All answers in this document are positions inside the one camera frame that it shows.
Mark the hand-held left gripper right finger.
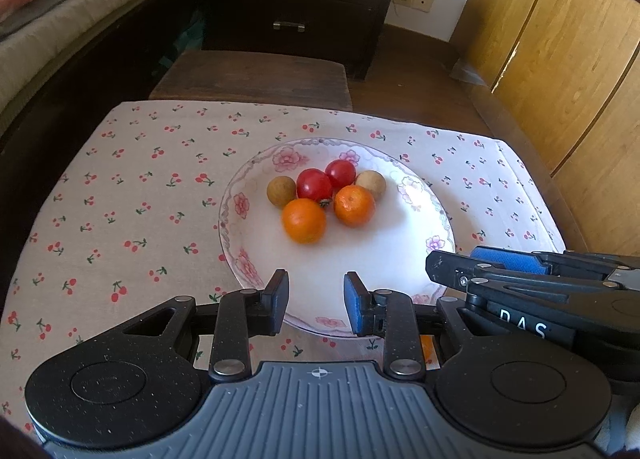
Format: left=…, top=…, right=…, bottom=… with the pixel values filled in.
left=342, top=271, right=477, bottom=383

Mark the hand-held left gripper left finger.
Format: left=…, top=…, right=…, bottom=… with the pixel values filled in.
left=120, top=269, right=292, bottom=386

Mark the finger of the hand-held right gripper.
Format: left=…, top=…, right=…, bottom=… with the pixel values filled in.
left=425, top=250, right=621, bottom=300
left=470, top=245, right=640, bottom=282

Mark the white floral rimmed plate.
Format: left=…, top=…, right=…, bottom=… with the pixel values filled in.
left=218, top=138, right=457, bottom=337

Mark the brown longan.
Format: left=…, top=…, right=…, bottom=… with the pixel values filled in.
left=266, top=176, right=299, bottom=210
left=355, top=170, right=388, bottom=201

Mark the red cherry tomato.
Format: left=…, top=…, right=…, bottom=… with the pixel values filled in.
left=296, top=168, right=334, bottom=203
left=325, top=160, right=357, bottom=188

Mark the cherry print tablecloth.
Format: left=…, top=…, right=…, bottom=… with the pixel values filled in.
left=0, top=102, right=569, bottom=422

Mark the light wooden wardrobe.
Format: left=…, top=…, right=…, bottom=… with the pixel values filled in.
left=451, top=0, right=640, bottom=260

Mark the dark wooden stool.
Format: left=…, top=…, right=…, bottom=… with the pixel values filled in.
left=148, top=50, right=354, bottom=113

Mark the green bag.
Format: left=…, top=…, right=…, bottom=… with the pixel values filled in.
left=169, top=8, right=204, bottom=61

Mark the dark wooden bed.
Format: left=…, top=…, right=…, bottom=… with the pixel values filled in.
left=0, top=0, right=203, bottom=290

